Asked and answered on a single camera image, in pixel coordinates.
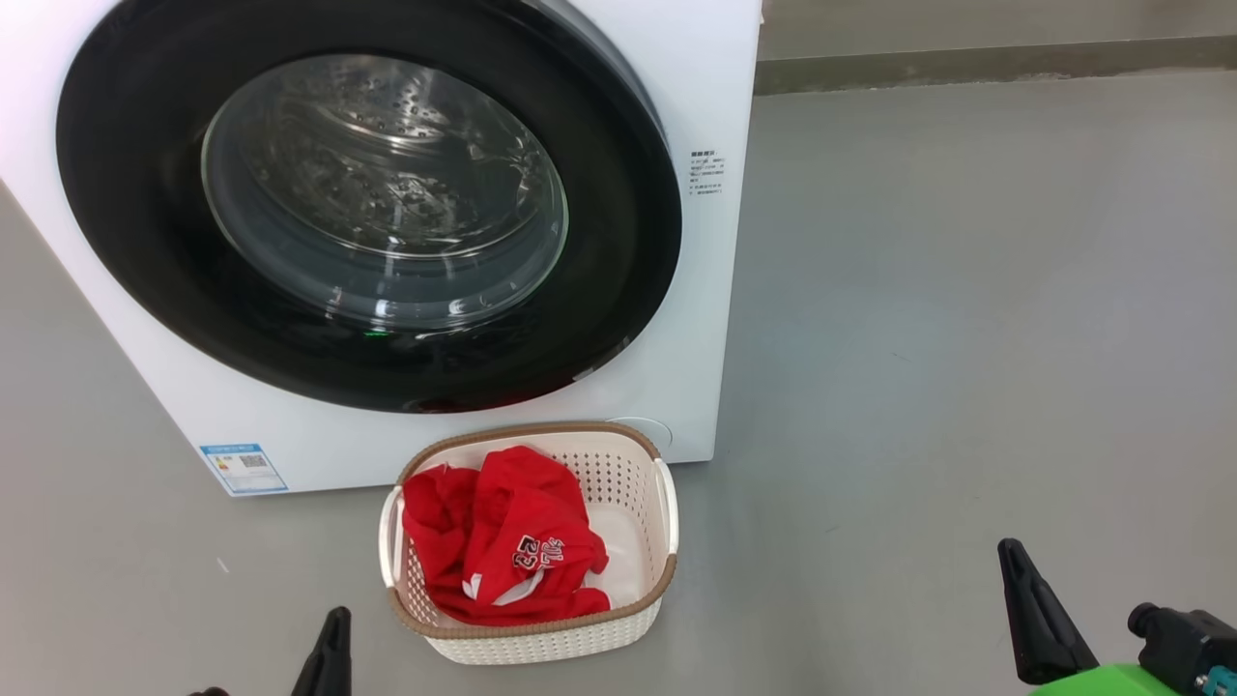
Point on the round white filter cover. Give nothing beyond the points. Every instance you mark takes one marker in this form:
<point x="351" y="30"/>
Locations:
<point x="652" y="433"/>

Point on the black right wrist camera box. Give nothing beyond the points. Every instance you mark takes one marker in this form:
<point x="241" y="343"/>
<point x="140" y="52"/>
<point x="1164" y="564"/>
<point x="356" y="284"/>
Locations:
<point x="1193" y="643"/>

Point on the steel washing machine drum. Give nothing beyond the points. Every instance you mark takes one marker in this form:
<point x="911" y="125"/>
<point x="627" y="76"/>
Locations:
<point x="367" y="164"/>

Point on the white front-load washing machine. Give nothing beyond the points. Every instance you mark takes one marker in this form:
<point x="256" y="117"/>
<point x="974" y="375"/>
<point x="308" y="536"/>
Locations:
<point x="705" y="338"/>

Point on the dark wall baseboard strip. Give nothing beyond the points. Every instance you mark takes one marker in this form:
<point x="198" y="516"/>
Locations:
<point x="966" y="68"/>

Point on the blue energy label sticker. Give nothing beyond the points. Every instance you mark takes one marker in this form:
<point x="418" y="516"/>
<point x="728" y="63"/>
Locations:
<point x="244" y="468"/>

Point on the red jersey with white print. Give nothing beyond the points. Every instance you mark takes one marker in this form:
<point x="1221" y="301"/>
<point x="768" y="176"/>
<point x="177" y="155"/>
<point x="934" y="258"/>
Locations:
<point x="527" y="512"/>

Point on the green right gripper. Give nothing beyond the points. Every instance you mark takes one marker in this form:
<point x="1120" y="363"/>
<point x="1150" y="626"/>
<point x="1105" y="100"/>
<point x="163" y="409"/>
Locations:
<point x="1111" y="681"/>

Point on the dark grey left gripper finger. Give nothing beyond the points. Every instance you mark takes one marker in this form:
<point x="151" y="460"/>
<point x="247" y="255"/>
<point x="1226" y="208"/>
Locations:
<point x="329" y="667"/>

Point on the cream perforated basket brown rim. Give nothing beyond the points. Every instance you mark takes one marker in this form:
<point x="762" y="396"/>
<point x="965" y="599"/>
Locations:
<point x="628" y="483"/>

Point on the black round glass washer door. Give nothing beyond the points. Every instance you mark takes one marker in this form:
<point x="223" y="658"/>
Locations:
<point x="126" y="213"/>

